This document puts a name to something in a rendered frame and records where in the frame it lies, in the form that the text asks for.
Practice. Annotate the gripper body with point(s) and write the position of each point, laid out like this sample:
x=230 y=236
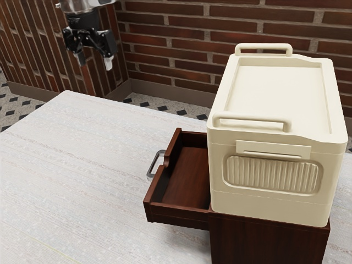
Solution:
x=82 y=20

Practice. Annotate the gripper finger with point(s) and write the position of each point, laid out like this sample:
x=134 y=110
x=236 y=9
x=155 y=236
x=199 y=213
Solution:
x=73 y=41
x=107 y=44

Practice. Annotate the dark wood cabinet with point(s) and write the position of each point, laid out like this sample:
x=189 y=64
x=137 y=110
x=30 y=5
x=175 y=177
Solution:
x=264 y=242

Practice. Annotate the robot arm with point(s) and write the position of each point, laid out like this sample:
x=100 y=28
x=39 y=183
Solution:
x=79 y=5

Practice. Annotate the cream box with lid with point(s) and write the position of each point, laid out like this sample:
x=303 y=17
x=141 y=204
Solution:
x=275 y=115

